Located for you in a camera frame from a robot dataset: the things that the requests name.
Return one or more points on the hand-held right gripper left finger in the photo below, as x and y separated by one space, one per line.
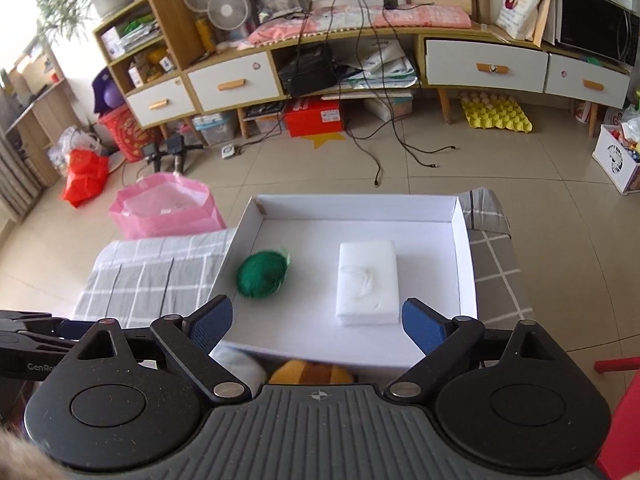
212 325

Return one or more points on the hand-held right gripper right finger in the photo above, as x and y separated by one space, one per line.
425 330

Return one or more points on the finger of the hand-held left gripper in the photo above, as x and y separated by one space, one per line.
75 329

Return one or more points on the green knitted hat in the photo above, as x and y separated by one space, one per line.
262 275

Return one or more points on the white cardboard box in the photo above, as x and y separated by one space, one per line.
310 240

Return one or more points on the white foam block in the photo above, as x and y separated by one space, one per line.
367 280

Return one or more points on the grey checked blanket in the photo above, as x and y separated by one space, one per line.
140 275

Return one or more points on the fuzzy beige cloth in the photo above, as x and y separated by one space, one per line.
25 460

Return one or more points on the pink plastic bag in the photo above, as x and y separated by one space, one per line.
160 205

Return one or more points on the red plastic bag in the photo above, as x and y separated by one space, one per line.
85 172

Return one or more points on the black tripod device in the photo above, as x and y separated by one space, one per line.
170 152

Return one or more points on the clear plastic bag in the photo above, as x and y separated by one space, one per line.
75 142

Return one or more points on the clear storage box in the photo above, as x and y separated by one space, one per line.
215 127

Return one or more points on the red plastic stool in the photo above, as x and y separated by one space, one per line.
620 400

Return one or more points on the yellow star sticker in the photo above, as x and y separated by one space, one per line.
327 139

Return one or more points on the grey storage box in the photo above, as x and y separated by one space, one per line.
267 117

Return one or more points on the wooden side shelf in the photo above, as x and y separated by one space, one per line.
40 110

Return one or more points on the yellow egg tray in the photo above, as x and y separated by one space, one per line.
495 112

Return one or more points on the small white drawer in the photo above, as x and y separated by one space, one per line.
160 102

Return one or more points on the red shoebox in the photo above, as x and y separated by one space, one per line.
312 117

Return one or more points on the purple ball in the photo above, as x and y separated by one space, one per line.
107 92

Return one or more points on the white drawer with round sticker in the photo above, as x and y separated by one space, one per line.
232 82
585 82

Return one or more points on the white toy crate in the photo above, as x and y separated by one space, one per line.
617 157

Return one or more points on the black bag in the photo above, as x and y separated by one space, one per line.
307 72

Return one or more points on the wide white drawer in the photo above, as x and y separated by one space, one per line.
487 67

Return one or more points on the small white carton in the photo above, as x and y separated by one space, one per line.
112 42

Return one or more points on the crumpled white plastic bag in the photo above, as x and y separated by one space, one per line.
631 122

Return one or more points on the yellow bottle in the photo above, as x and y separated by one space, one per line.
205 32

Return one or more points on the stack of papers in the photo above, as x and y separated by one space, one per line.
140 35

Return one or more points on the wooden TV cabinet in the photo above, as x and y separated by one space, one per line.
170 25

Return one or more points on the pink folded cloth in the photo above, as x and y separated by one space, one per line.
360 22

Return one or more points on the small white desk fan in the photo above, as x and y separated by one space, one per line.
227 10

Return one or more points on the black plug charger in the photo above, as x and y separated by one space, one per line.
390 2

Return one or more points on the white tote bag red print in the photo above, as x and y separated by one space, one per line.
520 0

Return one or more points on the black microwave oven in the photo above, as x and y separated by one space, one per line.
595 30

